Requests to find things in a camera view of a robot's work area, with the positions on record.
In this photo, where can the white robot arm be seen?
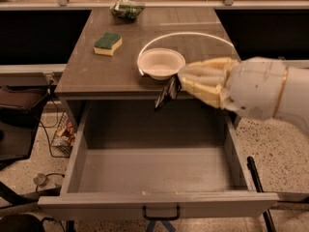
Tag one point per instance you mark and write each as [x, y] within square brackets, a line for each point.
[293, 104]

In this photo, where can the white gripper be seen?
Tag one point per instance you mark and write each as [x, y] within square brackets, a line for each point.
[256, 87]

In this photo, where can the dark rxbar chocolate wrapper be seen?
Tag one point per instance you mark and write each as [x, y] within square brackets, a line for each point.
[168, 93]

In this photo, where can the white paper bowl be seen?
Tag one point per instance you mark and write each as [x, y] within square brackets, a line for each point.
[160, 63]

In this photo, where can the open grey top drawer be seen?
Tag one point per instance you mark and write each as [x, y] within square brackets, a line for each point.
[127, 155]

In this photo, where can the grey wooden cabinet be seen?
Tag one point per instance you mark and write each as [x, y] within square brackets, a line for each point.
[195, 32]

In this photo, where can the green yellow sponge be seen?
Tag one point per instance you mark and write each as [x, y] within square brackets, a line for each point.
[108, 44]

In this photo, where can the small round floor plug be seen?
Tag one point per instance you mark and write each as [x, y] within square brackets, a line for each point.
[40, 180]

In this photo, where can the wire basket with snacks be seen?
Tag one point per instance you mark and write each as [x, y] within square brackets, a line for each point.
[64, 136]

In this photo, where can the green chip bag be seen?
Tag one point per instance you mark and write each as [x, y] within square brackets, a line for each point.
[127, 9]

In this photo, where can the black drawer handle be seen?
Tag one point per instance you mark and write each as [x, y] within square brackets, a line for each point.
[167, 214]

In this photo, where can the black office chair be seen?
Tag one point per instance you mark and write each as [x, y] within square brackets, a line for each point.
[20, 115]

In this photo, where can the black pole on floor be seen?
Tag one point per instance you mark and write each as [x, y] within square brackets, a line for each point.
[257, 183]

